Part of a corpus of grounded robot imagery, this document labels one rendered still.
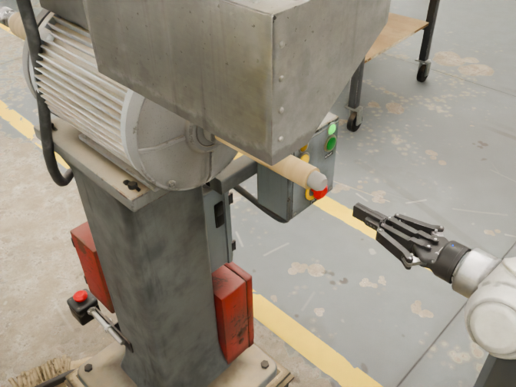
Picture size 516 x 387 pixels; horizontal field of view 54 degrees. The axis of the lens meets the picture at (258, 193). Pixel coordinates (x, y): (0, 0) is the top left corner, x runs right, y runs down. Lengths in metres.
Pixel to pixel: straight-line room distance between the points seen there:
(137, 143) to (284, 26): 0.39
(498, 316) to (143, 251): 0.68
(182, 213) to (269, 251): 1.27
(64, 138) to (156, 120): 0.38
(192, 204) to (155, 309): 0.27
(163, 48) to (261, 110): 0.14
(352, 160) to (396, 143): 0.33
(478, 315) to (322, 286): 1.50
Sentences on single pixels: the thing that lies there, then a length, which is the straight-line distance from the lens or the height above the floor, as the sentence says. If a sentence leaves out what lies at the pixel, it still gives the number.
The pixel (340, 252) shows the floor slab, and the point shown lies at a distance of 2.36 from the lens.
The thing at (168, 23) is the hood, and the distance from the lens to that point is 0.52.
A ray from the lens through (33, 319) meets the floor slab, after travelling 2.30.
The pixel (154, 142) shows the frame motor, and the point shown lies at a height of 1.26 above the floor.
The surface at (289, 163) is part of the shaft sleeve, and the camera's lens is 0.69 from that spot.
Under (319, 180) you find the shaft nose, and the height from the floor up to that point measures 1.26.
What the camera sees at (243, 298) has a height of 0.56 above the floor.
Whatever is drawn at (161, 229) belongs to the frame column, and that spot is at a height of 0.94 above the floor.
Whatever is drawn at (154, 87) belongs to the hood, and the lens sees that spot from 0.58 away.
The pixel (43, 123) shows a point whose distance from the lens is 1.06.
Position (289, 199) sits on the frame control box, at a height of 0.98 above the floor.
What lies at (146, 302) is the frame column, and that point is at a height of 0.76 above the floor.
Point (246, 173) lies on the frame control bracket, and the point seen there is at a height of 1.02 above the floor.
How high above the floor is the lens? 1.66
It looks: 39 degrees down
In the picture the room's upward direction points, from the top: 1 degrees counter-clockwise
